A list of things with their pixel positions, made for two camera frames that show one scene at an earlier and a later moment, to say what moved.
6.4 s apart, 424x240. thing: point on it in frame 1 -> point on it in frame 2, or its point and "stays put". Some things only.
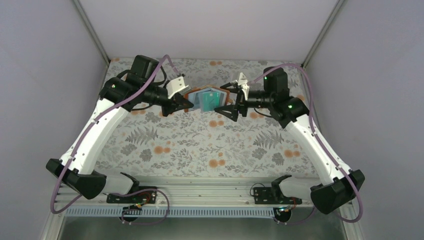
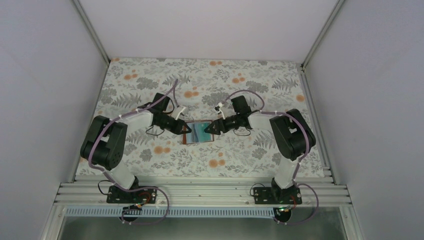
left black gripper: [168, 103] -> [176, 125]
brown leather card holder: [206, 99] -> [197, 134]
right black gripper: [239, 101] -> [220, 124]
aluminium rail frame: [198, 191] stays put
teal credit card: [211, 100] -> [198, 135]
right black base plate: [264, 195] stays put
